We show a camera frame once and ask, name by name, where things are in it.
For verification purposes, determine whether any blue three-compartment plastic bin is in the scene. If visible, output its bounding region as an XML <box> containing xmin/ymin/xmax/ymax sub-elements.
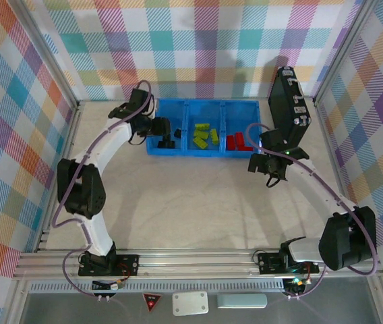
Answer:
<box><xmin>146</xmin><ymin>98</ymin><xmax>263</xmax><ymax>159</ymax></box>

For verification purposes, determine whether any black briefcase with metal latches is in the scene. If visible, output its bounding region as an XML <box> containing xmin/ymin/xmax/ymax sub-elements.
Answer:
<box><xmin>267</xmin><ymin>65</ymin><xmax>313</xmax><ymax>149</ymax></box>

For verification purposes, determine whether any pale blue-grey oblong block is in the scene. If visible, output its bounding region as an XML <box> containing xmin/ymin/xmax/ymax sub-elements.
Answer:
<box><xmin>216</xmin><ymin>293</ymin><xmax>268</xmax><ymax>309</ymax></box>

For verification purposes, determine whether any white rectangular plate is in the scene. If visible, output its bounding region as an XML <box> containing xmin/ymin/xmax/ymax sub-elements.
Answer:
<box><xmin>171</xmin><ymin>291</ymin><xmax>209</xmax><ymax>317</ymax></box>

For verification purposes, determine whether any red triangle sign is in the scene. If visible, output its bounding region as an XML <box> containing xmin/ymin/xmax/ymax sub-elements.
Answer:
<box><xmin>142</xmin><ymin>292</ymin><xmax>163</xmax><ymax>312</ymax></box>

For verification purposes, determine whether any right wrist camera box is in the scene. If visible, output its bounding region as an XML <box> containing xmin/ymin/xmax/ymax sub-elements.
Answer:
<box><xmin>287</xmin><ymin>146</ymin><xmax>310</xmax><ymax>160</ymax></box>

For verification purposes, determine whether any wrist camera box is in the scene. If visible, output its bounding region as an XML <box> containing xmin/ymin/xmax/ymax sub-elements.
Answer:
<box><xmin>108</xmin><ymin>104</ymin><xmax>132</xmax><ymax>118</ymax></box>
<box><xmin>287</xmin><ymin>146</ymin><xmax>310</xmax><ymax>160</ymax></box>

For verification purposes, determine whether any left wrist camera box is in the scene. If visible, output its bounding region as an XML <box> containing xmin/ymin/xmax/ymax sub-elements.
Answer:
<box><xmin>108</xmin><ymin>104</ymin><xmax>132</xmax><ymax>118</ymax></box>

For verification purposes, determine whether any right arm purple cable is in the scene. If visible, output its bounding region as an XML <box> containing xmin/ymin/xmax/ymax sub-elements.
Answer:
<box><xmin>246</xmin><ymin>123</ymin><xmax>380</xmax><ymax>301</ymax></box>

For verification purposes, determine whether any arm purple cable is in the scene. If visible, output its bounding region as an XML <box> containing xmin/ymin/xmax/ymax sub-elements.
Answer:
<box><xmin>52</xmin><ymin>80</ymin><xmax>154</xmax><ymax>300</ymax></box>
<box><xmin>246</xmin><ymin>123</ymin><xmax>380</xmax><ymax>301</ymax></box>

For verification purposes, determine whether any aluminium side rail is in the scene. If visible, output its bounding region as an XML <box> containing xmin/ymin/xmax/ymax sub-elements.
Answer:
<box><xmin>312</xmin><ymin>99</ymin><xmax>363</xmax><ymax>250</ymax></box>
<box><xmin>34</xmin><ymin>103</ymin><xmax>84</xmax><ymax>252</ymax></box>

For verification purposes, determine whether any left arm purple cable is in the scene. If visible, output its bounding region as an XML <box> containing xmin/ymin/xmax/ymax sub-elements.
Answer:
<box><xmin>52</xmin><ymin>80</ymin><xmax>154</xmax><ymax>300</ymax></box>

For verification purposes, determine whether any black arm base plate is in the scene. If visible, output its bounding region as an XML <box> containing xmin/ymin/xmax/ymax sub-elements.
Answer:
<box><xmin>257</xmin><ymin>252</ymin><xmax>320</xmax><ymax>275</ymax></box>
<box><xmin>78</xmin><ymin>253</ymin><xmax>141</xmax><ymax>277</ymax></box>

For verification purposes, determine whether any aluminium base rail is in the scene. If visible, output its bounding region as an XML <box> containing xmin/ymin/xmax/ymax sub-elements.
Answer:
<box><xmin>11</xmin><ymin>248</ymin><xmax>383</xmax><ymax>281</ymax></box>

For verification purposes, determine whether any small wired connector board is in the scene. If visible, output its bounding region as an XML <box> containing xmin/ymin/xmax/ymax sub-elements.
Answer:
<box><xmin>284</xmin><ymin>277</ymin><xmax>309</xmax><ymax>292</ymax></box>
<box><xmin>92</xmin><ymin>279</ymin><xmax>125</xmax><ymax>292</ymax></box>

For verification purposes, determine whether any aluminium frame post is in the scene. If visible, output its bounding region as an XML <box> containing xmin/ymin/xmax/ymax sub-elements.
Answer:
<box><xmin>14</xmin><ymin>0</ymin><xmax>81</xmax><ymax>109</ymax></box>
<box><xmin>312</xmin><ymin>0</ymin><xmax>376</xmax><ymax>102</ymax></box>

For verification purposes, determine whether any perforated metal cable duct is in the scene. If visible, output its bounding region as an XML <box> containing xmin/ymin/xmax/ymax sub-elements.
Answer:
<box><xmin>29</xmin><ymin>281</ymin><xmax>287</xmax><ymax>294</ymax></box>

